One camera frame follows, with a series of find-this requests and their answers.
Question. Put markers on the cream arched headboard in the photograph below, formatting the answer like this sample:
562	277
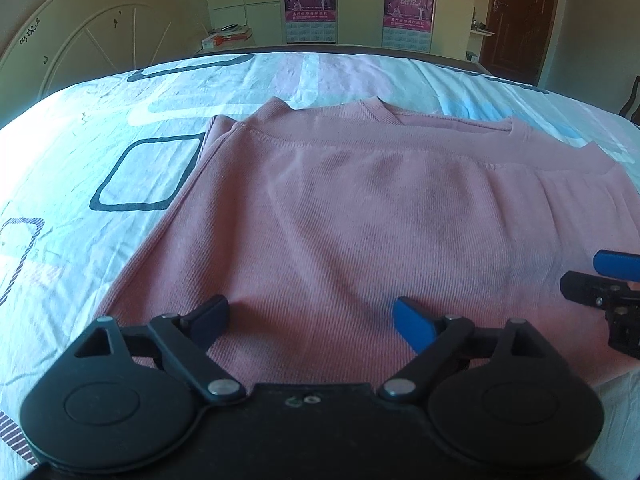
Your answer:
100	45

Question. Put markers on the wall shelves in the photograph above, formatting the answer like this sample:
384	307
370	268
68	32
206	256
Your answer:
482	27

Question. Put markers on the brown wooden door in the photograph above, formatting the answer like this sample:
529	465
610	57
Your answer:
522	15

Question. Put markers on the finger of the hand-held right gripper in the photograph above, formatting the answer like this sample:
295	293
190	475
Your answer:
587	287
617	265

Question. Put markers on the printed bed sheet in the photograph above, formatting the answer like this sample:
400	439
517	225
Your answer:
75	135

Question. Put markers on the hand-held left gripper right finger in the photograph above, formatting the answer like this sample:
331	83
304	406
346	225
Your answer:
412	320

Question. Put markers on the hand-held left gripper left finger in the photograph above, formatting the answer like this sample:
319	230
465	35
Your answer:
212	317

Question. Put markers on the dark wooden chair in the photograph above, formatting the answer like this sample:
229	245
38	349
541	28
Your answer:
631	102

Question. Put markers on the wall poster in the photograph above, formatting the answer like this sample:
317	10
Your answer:
410	5
309	0

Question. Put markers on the orange and white box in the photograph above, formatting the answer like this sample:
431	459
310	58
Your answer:
227	36

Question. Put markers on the pink sweater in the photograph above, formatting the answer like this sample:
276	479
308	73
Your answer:
350	210

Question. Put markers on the cream wardrobe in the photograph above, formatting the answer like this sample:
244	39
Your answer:
360	0

